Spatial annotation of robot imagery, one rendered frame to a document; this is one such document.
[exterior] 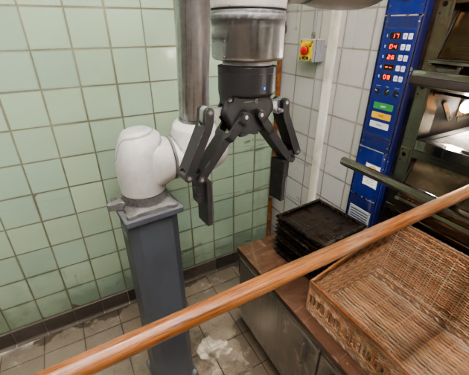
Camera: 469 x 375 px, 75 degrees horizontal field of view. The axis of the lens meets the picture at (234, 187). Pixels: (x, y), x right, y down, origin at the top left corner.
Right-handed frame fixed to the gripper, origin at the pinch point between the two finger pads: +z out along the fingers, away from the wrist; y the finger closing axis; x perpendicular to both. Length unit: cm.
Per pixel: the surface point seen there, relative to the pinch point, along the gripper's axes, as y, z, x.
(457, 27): -97, -26, -19
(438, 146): -96, 12, -13
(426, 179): -97, 26, -14
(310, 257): -10.7, 11.8, 5.7
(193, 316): 12.1, 12.8, 5.0
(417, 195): -57, 15, 1
